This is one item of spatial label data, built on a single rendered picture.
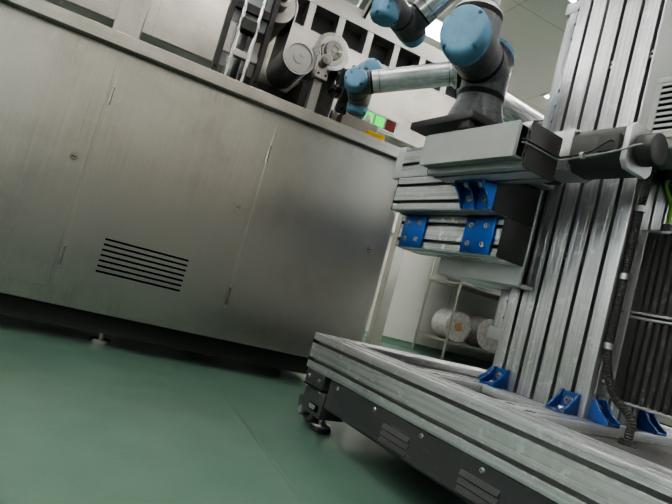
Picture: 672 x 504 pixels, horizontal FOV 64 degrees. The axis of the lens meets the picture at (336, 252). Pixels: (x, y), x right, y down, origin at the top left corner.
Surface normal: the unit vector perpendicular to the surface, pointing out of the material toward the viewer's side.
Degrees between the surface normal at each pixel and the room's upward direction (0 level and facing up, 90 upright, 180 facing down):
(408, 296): 90
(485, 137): 90
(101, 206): 90
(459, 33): 98
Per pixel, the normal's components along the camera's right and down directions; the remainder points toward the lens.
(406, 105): 0.40, 0.04
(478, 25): -0.54, -0.07
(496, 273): -0.82, -0.26
